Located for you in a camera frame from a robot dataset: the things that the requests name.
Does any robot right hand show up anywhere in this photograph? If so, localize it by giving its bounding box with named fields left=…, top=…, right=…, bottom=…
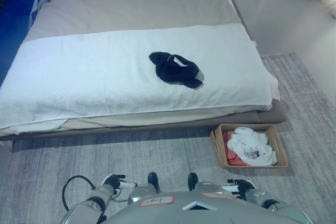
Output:
left=220, top=178, right=257, bottom=199

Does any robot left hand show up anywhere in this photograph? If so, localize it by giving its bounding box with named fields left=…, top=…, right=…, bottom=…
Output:
left=101, top=173, right=138, bottom=190

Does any black garment with white label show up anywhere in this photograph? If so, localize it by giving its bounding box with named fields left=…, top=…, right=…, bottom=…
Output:
left=148, top=51, right=205, bottom=90

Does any wicker laundry basket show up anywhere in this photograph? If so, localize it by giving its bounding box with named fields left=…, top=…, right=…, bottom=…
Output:
left=209, top=123, right=289, bottom=169

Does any bed with white blanket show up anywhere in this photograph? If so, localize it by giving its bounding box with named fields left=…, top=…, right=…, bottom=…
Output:
left=0, top=23, right=279, bottom=134

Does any orange garment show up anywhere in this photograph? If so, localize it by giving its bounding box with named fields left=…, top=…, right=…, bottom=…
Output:
left=223, top=132, right=244, bottom=166

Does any robot left leg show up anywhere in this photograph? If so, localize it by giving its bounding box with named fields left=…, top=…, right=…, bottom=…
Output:
left=128, top=172, right=161, bottom=204

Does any robot leg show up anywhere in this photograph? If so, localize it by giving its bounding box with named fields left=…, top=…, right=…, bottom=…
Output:
left=128, top=172, right=161, bottom=204
left=187, top=173, right=229, bottom=199

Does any robot right leg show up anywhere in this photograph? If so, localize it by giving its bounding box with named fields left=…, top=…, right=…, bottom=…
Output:
left=187, top=173, right=229, bottom=199

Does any white printed garment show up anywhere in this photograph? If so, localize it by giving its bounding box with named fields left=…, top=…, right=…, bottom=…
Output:
left=227, top=126, right=278, bottom=166

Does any grey rug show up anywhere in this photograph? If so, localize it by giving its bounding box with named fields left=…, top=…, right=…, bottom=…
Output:
left=0, top=52, right=336, bottom=224

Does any silver robot torso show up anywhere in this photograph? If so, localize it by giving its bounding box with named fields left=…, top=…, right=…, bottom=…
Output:
left=104, top=191, right=336, bottom=224

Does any beige duvet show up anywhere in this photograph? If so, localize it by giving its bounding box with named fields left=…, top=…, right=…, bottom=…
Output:
left=23, top=0, right=242, bottom=43

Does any blue floor mat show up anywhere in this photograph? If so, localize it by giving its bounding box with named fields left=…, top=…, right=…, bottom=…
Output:
left=0, top=0, right=46, bottom=84

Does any thick black wrist cable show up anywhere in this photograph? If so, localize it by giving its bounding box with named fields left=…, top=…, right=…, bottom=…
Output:
left=61, top=175, right=96, bottom=212

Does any tan bed frame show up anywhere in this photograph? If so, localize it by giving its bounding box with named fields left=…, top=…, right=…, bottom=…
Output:
left=0, top=0, right=287, bottom=154

